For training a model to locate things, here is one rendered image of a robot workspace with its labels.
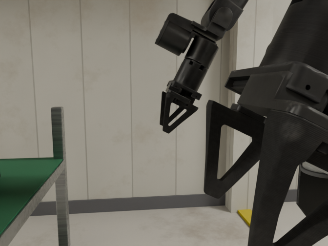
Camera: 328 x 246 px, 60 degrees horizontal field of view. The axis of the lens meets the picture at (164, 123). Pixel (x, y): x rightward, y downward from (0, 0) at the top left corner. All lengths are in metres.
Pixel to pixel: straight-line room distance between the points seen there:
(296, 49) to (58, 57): 2.44
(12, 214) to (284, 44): 0.50
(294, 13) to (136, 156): 2.43
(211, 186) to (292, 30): 0.13
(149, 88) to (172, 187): 0.94
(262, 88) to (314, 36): 0.04
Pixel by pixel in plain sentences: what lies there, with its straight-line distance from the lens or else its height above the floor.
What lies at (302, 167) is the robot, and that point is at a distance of 0.62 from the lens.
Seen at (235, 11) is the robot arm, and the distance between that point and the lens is 0.62.
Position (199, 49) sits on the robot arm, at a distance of 0.60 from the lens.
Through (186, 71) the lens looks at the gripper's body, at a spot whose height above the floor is 1.19.
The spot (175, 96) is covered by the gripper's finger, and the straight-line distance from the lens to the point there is 0.54.
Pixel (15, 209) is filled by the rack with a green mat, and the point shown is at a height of 0.95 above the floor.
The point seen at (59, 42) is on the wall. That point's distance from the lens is 2.58.
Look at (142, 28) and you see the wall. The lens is 2.54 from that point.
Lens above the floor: 1.17
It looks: 8 degrees down
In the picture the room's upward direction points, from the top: straight up
